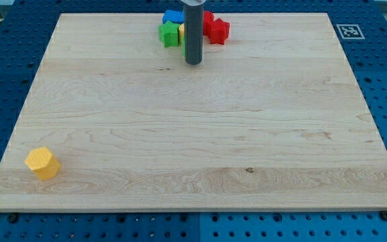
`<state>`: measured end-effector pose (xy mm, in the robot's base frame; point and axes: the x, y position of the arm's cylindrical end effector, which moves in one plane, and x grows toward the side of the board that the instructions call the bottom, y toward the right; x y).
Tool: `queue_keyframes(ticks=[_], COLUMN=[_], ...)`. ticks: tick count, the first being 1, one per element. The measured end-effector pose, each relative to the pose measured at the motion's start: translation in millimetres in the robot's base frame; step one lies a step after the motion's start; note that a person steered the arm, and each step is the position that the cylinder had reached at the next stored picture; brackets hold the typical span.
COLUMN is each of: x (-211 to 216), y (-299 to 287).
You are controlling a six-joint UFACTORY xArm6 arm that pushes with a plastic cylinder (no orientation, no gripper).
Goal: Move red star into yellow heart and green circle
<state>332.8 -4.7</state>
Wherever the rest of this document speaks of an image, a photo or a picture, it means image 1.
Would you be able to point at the green circle block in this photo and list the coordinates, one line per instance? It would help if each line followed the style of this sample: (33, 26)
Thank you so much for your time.
(183, 46)

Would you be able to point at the green star block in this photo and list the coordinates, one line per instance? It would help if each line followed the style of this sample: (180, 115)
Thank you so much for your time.
(169, 34)

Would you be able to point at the red star block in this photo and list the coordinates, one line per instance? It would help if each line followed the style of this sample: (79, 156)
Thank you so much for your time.
(218, 31)

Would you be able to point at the yellow heart block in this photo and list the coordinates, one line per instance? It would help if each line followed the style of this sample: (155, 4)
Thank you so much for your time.
(181, 32)

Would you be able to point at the light wooden board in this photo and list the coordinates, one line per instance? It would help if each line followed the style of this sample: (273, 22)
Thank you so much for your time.
(273, 121)

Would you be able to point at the red block behind rod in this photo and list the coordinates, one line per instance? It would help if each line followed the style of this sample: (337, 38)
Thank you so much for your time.
(208, 18)

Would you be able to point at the blue block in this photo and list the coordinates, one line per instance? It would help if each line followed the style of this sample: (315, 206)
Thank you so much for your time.
(176, 17)

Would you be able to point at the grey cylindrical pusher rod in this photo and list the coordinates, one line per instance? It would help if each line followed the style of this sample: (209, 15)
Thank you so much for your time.
(193, 19)

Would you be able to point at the yellow hexagon block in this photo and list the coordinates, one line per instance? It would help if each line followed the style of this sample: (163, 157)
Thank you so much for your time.
(43, 163)

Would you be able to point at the white fiducial marker tag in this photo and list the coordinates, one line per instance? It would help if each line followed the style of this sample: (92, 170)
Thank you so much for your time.
(350, 32)

